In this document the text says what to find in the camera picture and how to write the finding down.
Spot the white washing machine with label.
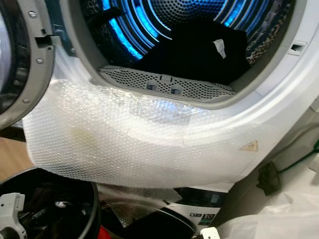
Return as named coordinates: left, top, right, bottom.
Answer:
left=97, top=183, right=235, bottom=239

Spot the white front-loading dryer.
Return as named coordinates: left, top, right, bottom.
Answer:
left=22, top=0, right=319, bottom=188

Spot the yellow triangular warning sticker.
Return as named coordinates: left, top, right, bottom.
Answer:
left=240, top=140, right=260, bottom=152

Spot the black power plug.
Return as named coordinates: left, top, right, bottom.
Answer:
left=257, top=162, right=282, bottom=196

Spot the leopard print cloth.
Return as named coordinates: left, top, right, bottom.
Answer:
left=244, top=10, right=290, bottom=68

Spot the white plastic sheet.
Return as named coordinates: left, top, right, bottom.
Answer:
left=217, top=164, right=319, bottom=239

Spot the black garment with white label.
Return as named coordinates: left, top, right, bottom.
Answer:
left=135, top=19, right=252, bottom=85

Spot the grey perforated lint filter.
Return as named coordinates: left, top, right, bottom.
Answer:
left=98, top=65, right=236, bottom=104

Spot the dark round washer door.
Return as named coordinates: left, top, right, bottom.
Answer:
left=112, top=207, right=197, bottom=239

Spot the clear bubble wrap sheet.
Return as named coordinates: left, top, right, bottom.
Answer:
left=22, top=80, right=260, bottom=189

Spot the red item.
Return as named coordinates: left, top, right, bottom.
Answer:
left=97, top=225, right=113, bottom=239

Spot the round grey dryer door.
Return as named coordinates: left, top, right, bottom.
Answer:
left=0, top=0, right=56, bottom=131

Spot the green cable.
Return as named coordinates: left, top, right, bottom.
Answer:
left=278, top=139, right=319, bottom=174

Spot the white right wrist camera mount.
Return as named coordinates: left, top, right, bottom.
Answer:
left=199, top=227, right=221, bottom=239

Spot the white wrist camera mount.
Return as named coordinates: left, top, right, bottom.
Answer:
left=199, top=227, right=221, bottom=239
left=0, top=193, right=26, bottom=239

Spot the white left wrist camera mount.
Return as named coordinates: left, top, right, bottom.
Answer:
left=0, top=193, right=26, bottom=239

